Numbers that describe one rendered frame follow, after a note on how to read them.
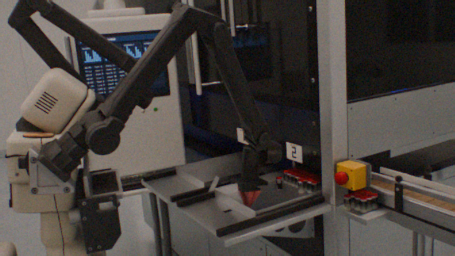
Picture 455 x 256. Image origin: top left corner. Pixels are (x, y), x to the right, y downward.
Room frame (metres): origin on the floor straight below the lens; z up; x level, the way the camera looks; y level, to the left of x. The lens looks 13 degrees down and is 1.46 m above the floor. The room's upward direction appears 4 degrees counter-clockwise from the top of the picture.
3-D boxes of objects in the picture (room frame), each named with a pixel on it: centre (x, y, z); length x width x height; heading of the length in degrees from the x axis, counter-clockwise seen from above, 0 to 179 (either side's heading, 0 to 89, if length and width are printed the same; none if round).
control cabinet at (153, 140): (2.14, 0.48, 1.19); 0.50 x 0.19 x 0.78; 109
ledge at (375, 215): (1.30, -0.42, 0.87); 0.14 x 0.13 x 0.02; 119
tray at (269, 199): (1.45, -0.15, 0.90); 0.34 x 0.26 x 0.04; 119
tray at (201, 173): (1.75, 0.02, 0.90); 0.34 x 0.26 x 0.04; 119
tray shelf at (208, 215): (1.57, 0.00, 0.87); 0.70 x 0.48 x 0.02; 29
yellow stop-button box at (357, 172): (1.29, -0.37, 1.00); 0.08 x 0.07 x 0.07; 119
